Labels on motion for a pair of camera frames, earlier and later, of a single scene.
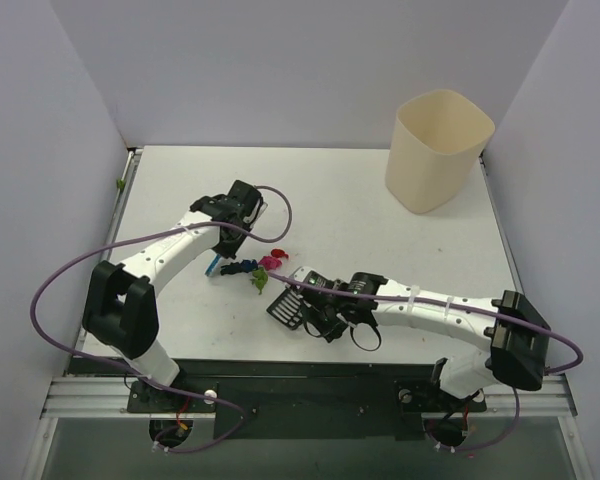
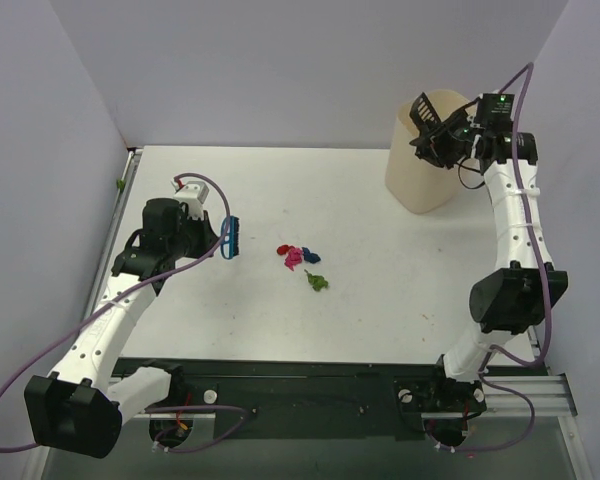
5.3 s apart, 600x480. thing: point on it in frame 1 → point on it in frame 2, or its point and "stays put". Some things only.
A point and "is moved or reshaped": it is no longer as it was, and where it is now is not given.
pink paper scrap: x=270 y=263 → x=293 y=257
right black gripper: x=309 y=310 → x=438 y=138
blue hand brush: x=212 y=265 is moved or reshaped
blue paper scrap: x=248 y=265 → x=309 y=256
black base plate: x=291 y=399 stays put
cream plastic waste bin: x=437 y=140 stays put
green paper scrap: x=260 y=279 is moved or reshaped
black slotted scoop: x=287 y=308 → x=422 y=112
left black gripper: x=231 y=248 → x=212 y=237
